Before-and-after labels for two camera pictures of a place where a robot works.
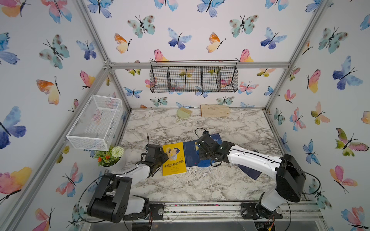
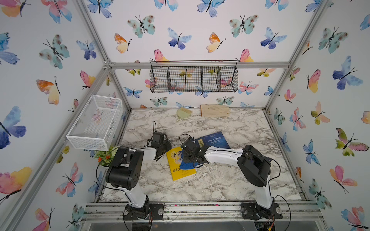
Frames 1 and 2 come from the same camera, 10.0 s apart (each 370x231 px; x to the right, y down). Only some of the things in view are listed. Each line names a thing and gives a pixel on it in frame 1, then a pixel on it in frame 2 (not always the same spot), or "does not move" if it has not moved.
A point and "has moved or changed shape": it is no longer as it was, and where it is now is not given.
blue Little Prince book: [217, 138] does not move
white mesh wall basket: [96, 122] does not move
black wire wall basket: [193, 76] does not move
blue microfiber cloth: [204, 163] has moved or changed shape
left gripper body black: [163, 157] to [165, 147]
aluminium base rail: [230, 211] does not move
